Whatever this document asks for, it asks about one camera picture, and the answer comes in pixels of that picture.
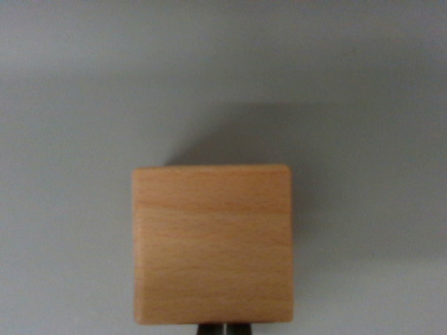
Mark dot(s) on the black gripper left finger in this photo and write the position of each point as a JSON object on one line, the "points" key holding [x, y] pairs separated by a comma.
{"points": [[209, 328]]}

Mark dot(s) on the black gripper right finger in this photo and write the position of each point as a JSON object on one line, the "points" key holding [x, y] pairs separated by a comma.
{"points": [[240, 328]]}

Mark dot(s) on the wooden cube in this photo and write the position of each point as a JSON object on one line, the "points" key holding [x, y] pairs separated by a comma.
{"points": [[213, 244]]}

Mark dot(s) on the grey plastic tray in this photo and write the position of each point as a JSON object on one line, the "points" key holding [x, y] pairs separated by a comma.
{"points": [[70, 139]]}

